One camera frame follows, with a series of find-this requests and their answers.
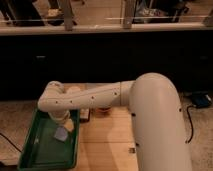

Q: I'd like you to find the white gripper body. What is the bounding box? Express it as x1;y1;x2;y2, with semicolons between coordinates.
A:
49;111;74;132

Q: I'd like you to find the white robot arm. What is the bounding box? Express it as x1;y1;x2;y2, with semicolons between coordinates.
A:
38;72;193;171

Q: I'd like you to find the green plastic tray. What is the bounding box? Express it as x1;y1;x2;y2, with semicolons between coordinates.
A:
18;109;80;171

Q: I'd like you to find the small dark block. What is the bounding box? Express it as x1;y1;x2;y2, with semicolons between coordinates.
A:
80;109;90;123

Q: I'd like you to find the orange bowl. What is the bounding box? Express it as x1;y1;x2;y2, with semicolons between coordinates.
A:
97;108;110;114

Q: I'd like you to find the black power adapter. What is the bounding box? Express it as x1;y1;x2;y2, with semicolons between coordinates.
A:
191;94;212;108

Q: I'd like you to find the black cable left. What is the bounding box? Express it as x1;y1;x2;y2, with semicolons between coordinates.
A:
0;132;23;154

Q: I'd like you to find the black cable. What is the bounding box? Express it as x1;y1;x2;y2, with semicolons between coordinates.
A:
184;104;197;145
0;132;23;154

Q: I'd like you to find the black cable right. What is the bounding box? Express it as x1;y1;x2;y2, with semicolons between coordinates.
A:
184;104;197;145

